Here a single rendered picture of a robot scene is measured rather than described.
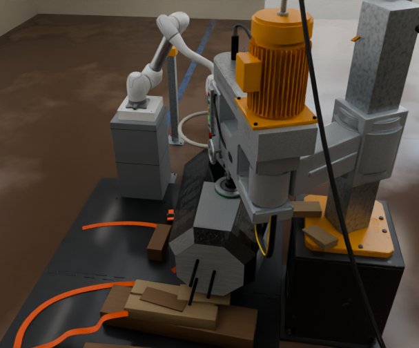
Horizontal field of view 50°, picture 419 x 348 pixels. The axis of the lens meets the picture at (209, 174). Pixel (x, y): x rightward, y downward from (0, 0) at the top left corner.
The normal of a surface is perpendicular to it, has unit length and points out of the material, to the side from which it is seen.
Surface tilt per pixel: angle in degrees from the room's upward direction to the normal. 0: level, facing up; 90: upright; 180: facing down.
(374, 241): 0
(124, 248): 0
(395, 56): 90
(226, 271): 90
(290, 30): 90
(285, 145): 90
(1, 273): 0
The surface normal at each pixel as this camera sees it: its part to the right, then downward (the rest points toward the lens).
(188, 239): -0.69, -0.25
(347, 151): 0.55, 0.47
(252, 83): 0.22, 0.55
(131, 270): -0.01, -0.82
